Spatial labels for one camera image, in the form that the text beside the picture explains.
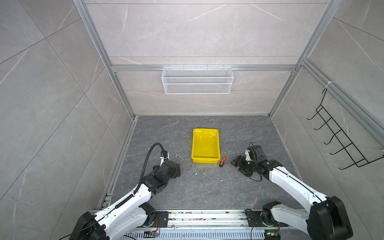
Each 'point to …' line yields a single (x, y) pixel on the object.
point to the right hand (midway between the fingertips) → (233, 163)
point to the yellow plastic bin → (205, 147)
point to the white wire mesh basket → (197, 80)
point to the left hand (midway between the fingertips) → (170, 162)
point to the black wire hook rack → (343, 152)
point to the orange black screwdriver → (222, 161)
